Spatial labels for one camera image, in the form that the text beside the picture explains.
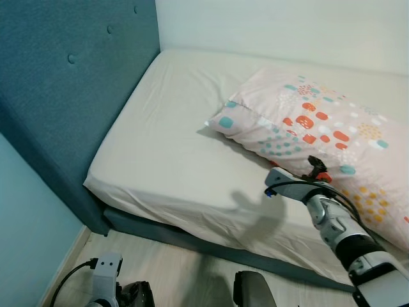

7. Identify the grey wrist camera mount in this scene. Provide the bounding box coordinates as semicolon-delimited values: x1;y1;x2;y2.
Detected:
95;252;123;292
265;167;320;200

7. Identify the teal bed base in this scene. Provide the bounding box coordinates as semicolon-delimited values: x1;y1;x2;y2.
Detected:
104;206;355;294

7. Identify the dark robot right leg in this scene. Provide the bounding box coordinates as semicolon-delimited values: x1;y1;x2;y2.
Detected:
233;271;277;307

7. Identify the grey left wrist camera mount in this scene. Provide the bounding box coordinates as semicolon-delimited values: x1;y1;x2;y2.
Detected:
95;252;123;292

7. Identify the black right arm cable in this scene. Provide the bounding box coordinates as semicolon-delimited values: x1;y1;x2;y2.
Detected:
265;180;365;231

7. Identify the white sheeted mattress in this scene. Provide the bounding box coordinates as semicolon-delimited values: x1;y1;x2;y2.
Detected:
84;48;409;287

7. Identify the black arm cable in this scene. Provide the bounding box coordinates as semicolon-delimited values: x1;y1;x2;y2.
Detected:
265;180;365;231
50;258;100;307

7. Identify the teal upholstered headboard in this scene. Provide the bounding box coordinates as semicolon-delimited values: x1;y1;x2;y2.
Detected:
0;0;160;236

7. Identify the pink pillow with orange spots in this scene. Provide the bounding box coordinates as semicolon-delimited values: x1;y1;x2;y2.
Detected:
206;66;409;251

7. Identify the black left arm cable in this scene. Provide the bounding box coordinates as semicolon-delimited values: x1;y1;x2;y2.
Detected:
50;258;100;307

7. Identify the dark robot left leg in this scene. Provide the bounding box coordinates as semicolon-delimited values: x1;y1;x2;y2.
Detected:
117;280;155;307

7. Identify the beige skirting board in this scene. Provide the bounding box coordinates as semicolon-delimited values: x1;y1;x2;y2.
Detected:
37;225;91;307

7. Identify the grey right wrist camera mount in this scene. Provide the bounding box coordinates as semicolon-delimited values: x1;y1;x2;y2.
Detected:
265;167;320;200

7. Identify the dark robot leg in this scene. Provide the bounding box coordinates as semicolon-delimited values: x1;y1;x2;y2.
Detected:
233;271;277;307
117;280;155;307

